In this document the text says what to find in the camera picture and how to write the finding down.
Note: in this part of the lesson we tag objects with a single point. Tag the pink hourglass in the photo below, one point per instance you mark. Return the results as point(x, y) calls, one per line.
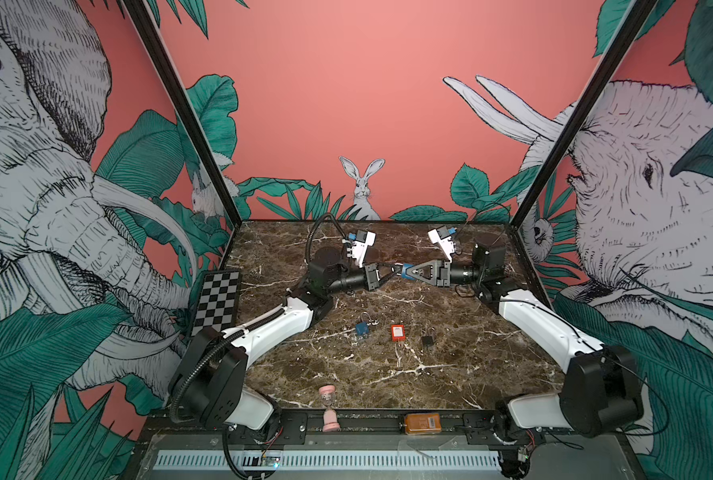
point(328, 397)

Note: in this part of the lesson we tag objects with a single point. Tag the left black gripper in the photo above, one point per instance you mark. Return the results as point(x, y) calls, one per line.
point(371, 274)

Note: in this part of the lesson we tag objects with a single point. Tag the blue padlock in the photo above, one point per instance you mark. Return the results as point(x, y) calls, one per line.
point(362, 328)
point(404, 270)

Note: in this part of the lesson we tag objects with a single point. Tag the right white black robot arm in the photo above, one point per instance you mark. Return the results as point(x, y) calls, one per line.
point(601, 390)

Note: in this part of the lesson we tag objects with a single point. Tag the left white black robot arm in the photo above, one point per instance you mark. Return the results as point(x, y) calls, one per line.
point(209, 386)

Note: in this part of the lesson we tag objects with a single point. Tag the black white checkerboard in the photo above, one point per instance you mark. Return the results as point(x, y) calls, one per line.
point(217, 300)

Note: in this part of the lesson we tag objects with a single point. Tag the red padlock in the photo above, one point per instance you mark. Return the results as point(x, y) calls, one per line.
point(397, 333)

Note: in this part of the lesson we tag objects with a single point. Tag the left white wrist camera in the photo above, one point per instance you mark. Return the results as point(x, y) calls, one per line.
point(357, 245)

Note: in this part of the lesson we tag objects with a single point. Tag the orange rectangular box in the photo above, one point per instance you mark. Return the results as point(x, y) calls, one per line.
point(422, 423)

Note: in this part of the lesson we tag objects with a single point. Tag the white perforated rail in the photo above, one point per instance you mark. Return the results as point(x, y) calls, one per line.
point(314, 460)

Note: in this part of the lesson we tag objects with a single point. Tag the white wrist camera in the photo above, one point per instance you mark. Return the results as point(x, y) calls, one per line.
point(443, 237)
point(357, 245)

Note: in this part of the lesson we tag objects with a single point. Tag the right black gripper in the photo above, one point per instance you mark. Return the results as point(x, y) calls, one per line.
point(442, 272)

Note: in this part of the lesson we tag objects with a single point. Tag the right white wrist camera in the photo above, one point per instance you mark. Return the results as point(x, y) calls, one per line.
point(443, 237)

